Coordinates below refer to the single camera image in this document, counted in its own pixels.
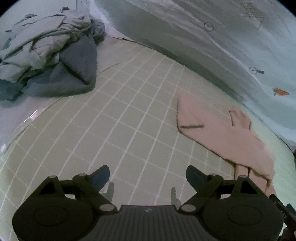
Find clear plastic bag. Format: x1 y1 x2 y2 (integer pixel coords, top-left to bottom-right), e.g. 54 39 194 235
0 35 130 153

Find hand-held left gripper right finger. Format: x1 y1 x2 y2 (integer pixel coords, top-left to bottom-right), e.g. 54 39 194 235
179 165 263 214

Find pale garment with dark trim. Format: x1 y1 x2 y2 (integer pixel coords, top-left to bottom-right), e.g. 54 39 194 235
0 11 93 84

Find blue denim jeans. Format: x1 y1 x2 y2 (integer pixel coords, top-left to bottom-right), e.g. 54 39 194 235
0 76 26 102

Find beige garment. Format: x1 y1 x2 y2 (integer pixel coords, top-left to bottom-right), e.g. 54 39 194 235
177 93 277 198

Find pale blue carrot-print quilt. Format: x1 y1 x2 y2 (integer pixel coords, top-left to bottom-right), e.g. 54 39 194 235
92 0 296 149

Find light grey-blue garment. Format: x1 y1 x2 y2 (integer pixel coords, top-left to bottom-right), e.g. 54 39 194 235
89 20 105 44

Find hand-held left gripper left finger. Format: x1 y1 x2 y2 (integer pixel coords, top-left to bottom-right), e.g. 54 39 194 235
38 165 117 214

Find green grid mat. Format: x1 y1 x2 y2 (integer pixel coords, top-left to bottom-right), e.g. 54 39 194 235
0 37 296 241

